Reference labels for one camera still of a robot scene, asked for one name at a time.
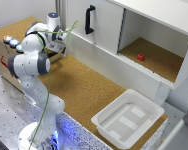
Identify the green cable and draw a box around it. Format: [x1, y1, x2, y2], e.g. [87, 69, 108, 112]
[27, 19, 80, 150]

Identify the wooden drawer box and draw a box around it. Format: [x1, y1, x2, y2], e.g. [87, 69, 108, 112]
[0, 16, 66, 92]

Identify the blue button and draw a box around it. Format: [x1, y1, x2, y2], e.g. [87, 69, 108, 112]
[9, 38, 20, 48]

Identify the wooden drawer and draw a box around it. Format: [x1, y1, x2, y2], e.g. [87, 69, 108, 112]
[43, 45, 68, 65]

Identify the white cabinet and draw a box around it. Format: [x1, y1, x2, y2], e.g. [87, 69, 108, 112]
[62, 0, 188, 108]

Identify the black door handle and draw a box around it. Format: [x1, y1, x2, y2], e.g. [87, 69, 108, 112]
[84, 4, 97, 36]

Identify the red button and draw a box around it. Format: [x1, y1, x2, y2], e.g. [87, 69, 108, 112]
[3, 34, 14, 44]

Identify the white sliding door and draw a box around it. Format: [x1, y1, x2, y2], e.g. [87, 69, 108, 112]
[66, 0, 125, 55]

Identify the white plastic box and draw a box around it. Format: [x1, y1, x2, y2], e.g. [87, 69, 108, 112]
[90, 88, 166, 150]

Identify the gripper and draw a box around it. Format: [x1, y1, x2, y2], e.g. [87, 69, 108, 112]
[51, 29, 69, 51]

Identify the pink block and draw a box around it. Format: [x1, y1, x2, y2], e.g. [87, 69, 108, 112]
[137, 53, 145, 62]

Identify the green button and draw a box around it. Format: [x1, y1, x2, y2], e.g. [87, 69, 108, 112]
[15, 43, 25, 54]

